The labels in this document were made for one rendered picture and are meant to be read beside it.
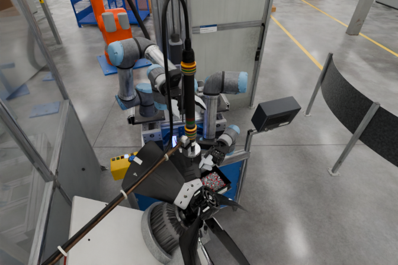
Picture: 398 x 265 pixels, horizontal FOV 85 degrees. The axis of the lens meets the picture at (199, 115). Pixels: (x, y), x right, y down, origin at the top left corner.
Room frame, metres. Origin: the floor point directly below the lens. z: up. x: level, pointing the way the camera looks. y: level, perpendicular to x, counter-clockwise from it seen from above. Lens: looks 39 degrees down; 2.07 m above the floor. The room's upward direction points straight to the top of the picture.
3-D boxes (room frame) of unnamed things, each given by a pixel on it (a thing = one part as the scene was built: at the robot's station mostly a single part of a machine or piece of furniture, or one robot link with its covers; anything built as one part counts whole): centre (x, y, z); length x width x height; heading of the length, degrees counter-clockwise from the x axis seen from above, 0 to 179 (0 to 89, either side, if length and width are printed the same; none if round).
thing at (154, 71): (0.81, 0.17, 1.62); 0.11 x 0.08 x 0.09; 29
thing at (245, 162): (1.08, -0.35, 0.39); 0.04 x 0.04 x 0.78; 19
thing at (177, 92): (0.67, 0.09, 1.61); 0.12 x 0.08 x 0.09; 29
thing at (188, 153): (0.56, 0.04, 1.48); 0.09 x 0.07 x 0.10; 144
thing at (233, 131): (0.92, -0.19, 1.18); 0.11 x 0.08 x 0.09; 146
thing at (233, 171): (0.94, 0.05, 0.45); 0.82 x 0.02 x 0.66; 109
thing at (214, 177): (0.81, -0.07, 0.84); 0.19 x 0.14 x 0.05; 123
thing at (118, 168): (0.81, 0.43, 1.02); 0.16 x 0.10 x 0.11; 109
